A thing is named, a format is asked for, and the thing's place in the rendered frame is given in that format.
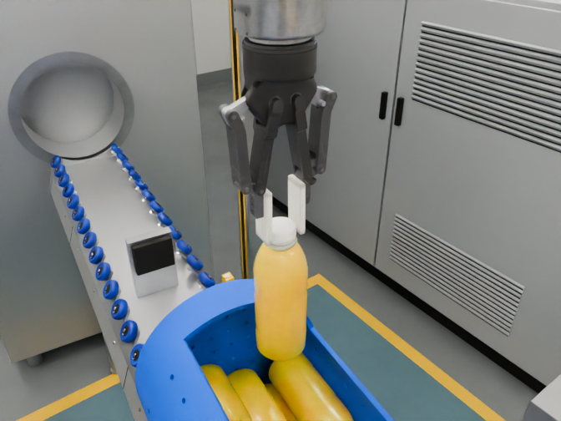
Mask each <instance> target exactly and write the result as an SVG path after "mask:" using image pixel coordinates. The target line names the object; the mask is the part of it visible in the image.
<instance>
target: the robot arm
mask: <svg viewBox="0 0 561 421"><path fill-rule="evenodd" d="M233 10H234V27H235V31H236V32H237V33H238V34H239V35H241V36H244V37H245V38H244V39H243V40H242V53H243V72H244V77H245V85H244V88H243V89H242V92H241V98H240V99H238V100H237V101H235V102H234V103H233V104H231V105H229V106H228V105H227V104H222V105H221V106H220V107H219V113H220V116H221V118H222V119H223V121H224V123H225V126H226V133H227V140H228V147H229V155H230V168H231V175H232V182H233V185H234V186H235V187H236V188H237V189H238V190H239V191H240V192H242V193H243V194H244V195H248V194H249V200H250V213H251V214H252V215H253V216H254V217H255V224H256V235H257V236H258V237H259V238H260V239H261V240H262V241H263V242H264V243H265V244H266V245H271V244H272V193H271V192H270V191H269V190H267V189H266V186H267V181H268V175H269V170H270V160H271V155H272V150H273V144H274V139H275V138H276V137H277V134H278V129H279V127H281V126H282V125H285V126H286V133H287V137H288V142H289V147H290V152H291V160H292V165H293V170H294V173H295V174H296V176H294V175H288V217H289V218H290V219H292V220H293V221H294V222H295V223H296V231H297V232H298V233H299V234H301V235H302V234H305V227H306V204H309V202H310V199H311V185H314V184H315V183H316V178H315V177H314V176H315V175H317V174H320V175H321V174H323V173H324V172H325V171H326V159H327V151H328V141H329V133H330V124H331V111H332V110H333V107H334V104H335V102H336V99H337V93H336V92H334V91H332V90H330V89H328V88H326V87H324V86H320V87H318V86H317V84H316V81H315V79H314V74H315V72H316V55H317V40H316V39H315V36H316V35H319V34H320V33H322V32H323V31H324V28H325V19H326V0H233ZM310 102H312V104H311V114H310V125H309V136H308V141H307V136H306V129H307V121H306V109H307V107H308V106H309V104H310ZM247 109H248V110H249V111H250V112H251V113H252V114H253V115H254V120H253V130H254V137H253V143H252V149H251V155H250V163H249V155H248V146H247V137H246V131H245V126H244V123H245V122H246V115H245V112H246V110H247Z"/></svg>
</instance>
